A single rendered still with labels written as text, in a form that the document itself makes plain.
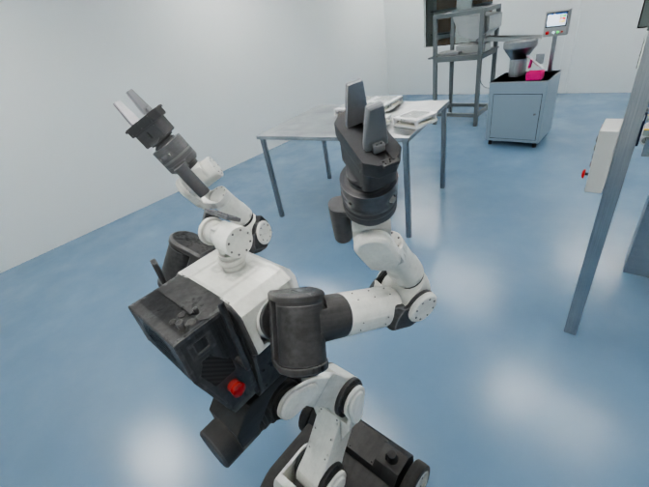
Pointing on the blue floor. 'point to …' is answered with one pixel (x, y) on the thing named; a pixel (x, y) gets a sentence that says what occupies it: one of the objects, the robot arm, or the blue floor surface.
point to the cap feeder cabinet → (521, 108)
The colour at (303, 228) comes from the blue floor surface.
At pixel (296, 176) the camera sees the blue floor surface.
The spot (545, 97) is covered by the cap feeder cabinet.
